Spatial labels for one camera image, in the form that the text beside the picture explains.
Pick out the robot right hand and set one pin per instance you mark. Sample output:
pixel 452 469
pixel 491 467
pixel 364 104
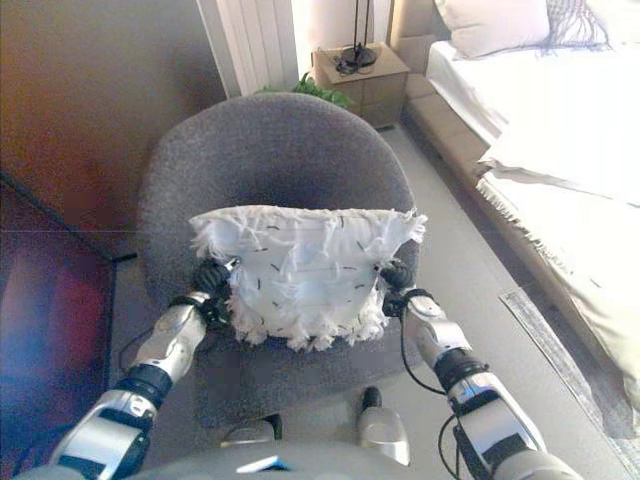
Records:
pixel 399 275

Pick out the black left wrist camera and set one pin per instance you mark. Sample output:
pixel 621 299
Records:
pixel 216 314

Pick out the grey tasselled pillow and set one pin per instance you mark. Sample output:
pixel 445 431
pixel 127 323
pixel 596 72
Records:
pixel 575 25

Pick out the grey fabric armchair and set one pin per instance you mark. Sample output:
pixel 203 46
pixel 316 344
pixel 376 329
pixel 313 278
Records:
pixel 280 160

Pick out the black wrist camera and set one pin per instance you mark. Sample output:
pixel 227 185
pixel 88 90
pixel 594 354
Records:
pixel 392 306
pixel 216 314

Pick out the green potted plant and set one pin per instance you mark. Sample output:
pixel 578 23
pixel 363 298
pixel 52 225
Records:
pixel 320 90

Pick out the silver robot left leg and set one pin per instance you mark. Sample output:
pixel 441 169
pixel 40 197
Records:
pixel 250 432

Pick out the silver robot right leg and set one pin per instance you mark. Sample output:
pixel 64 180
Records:
pixel 382 430

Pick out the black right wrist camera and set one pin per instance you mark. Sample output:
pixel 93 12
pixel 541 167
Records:
pixel 392 306

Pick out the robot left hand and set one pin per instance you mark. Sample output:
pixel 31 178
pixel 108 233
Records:
pixel 210 277

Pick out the white fringed cushion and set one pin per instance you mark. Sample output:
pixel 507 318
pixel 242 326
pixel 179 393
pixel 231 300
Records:
pixel 305 270

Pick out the white curtain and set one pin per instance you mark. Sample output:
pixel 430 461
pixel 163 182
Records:
pixel 255 40

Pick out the white fringed bed throw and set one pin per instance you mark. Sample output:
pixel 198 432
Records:
pixel 590 240

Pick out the beige wooden nightstand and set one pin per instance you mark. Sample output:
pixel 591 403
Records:
pixel 370 85

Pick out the black lamp base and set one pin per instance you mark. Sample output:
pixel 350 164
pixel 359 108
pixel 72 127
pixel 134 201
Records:
pixel 357 57

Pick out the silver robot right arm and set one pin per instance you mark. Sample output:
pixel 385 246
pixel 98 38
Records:
pixel 450 340

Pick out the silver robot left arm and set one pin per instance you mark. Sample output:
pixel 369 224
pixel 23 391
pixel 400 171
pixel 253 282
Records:
pixel 165 345

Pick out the white bed pillow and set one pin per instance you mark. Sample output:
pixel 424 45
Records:
pixel 495 22

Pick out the white bed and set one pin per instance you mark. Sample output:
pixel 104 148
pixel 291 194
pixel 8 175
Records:
pixel 550 110

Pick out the silver robot leg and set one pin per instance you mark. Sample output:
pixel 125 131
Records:
pixel 382 430
pixel 250 432

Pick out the grey robot torso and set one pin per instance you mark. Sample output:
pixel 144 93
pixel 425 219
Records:
pixel 320 462

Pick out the grey woven rug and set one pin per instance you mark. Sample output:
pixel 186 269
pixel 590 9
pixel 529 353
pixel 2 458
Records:
pixel 565 360

